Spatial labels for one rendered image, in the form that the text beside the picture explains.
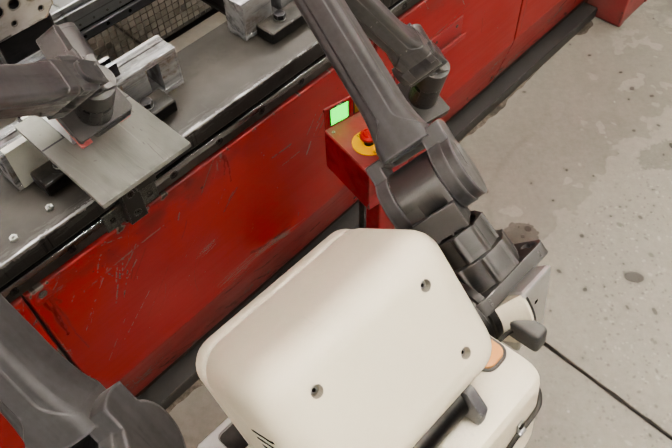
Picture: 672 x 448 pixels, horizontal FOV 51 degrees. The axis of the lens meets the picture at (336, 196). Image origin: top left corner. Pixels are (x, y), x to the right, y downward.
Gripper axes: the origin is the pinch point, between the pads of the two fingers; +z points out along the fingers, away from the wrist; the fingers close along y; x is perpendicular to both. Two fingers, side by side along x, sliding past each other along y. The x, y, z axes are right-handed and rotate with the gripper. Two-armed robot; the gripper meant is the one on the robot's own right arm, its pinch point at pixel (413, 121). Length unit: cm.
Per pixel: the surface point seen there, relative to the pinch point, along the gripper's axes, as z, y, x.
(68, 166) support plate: -17, 17, 65
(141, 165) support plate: -19, 10, 55
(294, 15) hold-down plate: -1.5, 34.9, 6.9
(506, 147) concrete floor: 86, 7, -71
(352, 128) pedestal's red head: 4.0, 6.9, 10.2
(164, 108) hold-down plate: -4, 27, 43
